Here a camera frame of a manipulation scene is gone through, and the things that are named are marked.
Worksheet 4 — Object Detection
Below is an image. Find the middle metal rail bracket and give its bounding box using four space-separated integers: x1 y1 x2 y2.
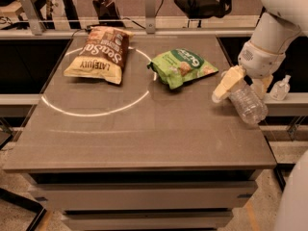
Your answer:
144 0 156 34

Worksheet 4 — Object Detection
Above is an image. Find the dark box on floor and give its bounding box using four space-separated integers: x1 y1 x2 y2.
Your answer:
92 0 124 27

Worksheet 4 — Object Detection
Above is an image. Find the metal rail bracket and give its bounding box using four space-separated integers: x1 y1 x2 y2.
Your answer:
19 0 44 36
144 0 156 34

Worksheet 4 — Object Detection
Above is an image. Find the green snack bag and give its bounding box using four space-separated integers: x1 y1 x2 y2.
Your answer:
147 48 218 90

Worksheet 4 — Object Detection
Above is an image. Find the clear plastic water bottle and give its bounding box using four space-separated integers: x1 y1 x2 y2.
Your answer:
229 83 268 125

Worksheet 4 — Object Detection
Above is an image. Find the brown Late July chip bag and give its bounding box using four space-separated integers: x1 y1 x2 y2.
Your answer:
64 26 134 85

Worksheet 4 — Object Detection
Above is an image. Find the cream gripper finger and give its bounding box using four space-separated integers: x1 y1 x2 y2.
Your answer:
212 65 246 103
250 75 273 99

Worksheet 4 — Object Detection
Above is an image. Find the left metal rail bracket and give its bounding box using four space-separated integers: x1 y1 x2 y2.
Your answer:
19 0 44 36

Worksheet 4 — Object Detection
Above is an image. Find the grey table drawer cabinet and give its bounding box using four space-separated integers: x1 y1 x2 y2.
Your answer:
22 168 265 231

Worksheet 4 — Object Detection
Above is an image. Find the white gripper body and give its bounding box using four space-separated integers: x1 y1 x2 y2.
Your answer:
238 41 286 79

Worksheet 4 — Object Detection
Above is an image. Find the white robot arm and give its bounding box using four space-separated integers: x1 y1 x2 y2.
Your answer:
212 0 308 103

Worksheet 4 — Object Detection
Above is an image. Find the small clear sanitizer bottle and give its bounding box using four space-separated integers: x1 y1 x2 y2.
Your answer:
269 75 291 101

